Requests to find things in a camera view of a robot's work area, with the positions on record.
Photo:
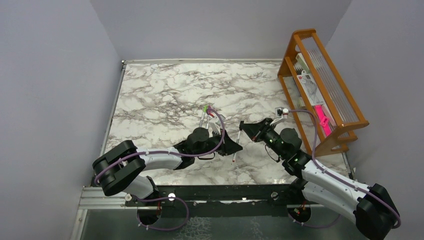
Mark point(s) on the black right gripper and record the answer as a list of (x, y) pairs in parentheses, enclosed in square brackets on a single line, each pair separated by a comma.
[(255, 131)]

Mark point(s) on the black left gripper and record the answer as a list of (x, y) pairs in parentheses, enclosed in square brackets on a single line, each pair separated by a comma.
[(231, 147)]

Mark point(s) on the white marker pen green tip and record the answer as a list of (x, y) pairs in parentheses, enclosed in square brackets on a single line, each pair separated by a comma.
[(202, 119)]

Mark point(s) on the white marker pen red end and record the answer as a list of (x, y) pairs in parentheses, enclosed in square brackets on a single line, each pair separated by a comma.
[(237, 146)]

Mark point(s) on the black pen cap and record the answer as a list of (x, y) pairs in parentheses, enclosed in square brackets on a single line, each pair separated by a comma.
[(241, 123)]

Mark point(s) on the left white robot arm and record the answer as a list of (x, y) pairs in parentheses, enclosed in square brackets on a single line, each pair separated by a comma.
[(119, 169)]

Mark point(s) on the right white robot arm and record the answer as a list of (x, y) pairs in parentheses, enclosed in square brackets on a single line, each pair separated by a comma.
[(370, 208)]

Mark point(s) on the white packaged item in rack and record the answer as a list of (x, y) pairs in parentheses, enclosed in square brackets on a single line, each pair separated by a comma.
[(307, 81)]

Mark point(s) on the orange wooden rack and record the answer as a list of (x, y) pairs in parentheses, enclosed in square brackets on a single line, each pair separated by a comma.
[(346, 116)]

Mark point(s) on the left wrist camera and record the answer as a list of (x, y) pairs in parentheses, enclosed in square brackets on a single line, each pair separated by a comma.
[(215, 123)]

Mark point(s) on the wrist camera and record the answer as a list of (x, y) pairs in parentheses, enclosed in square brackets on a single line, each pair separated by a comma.
[(282, 112), (215, 123)]

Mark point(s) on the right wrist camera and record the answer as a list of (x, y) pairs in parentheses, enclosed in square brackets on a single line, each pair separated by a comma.
[(282, 112)]

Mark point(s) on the black mounting rail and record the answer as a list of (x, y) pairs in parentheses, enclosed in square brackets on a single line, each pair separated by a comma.
[(215, 201)]

